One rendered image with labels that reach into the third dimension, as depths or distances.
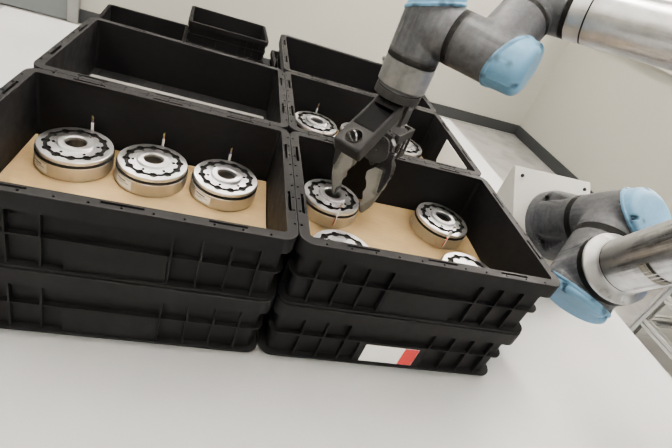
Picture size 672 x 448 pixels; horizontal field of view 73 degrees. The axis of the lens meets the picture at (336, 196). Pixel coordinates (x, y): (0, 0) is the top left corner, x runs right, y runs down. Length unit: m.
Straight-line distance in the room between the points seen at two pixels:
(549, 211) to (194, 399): 0.74
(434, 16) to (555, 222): 0.53
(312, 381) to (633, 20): 0.63
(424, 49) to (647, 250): 0.41
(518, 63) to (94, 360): 0.65
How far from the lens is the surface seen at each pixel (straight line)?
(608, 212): 0.93
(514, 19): 0.65
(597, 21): 0.69
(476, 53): 0.62
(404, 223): 0.86
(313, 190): 0.78
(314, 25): 3.84
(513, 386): 0.90
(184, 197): 0.74
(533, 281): 0.71
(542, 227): 1.03
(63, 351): 0.70
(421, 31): 0.65
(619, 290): 0.83
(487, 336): 0.77
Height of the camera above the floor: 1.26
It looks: 31 degrees down
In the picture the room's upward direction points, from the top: 22 degrees clockwise
